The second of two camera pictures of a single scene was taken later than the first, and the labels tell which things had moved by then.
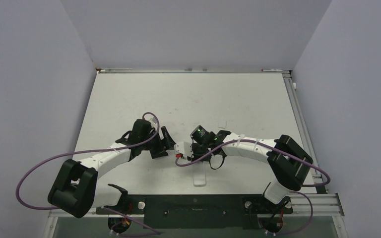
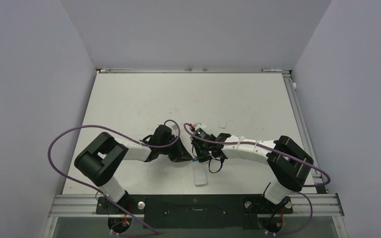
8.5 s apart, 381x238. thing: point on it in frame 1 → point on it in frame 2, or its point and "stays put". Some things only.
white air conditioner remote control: x=199 y=175 stays put
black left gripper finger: x=167 y=142 → x=183 y=155
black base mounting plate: x=198 y=211 stays put
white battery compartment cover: x=222 y=123 stays put
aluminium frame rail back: x=119 y=70 stays put
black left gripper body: x=162 y=148 → x=172 y=150
